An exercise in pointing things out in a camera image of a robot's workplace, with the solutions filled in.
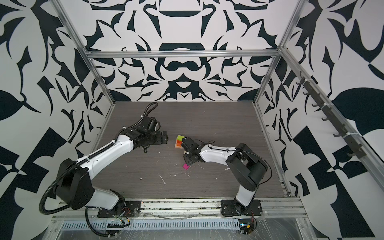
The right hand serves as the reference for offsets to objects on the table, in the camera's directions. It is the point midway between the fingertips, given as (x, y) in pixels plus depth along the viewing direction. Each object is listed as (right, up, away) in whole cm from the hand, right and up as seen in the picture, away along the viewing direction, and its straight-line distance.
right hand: (189, 156), depth 91 cm
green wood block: (-6, +11, +1) cm, 13 cm away
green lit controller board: (+27, -27, -20) cm, 43 cm away
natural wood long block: (-8, +5, +5) cm, 10 cm away
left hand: (-15, +13, -6) cm, 21 cm away
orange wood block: (-7, +7, +4) cm, 11 cm away
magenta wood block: (-2, -5, -2) cm, 6 cm away
